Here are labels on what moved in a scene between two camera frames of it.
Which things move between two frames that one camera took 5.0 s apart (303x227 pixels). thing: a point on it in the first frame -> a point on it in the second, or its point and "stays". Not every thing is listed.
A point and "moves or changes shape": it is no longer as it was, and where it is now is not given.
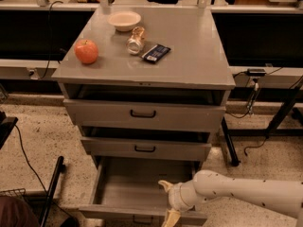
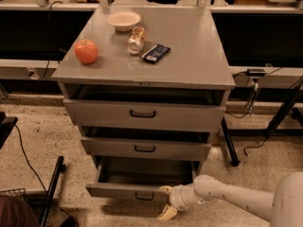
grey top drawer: [128, 105] stays
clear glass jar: [134, 42] stays
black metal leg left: [60, 168] stays
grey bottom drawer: [126, 190] moves or changes shape
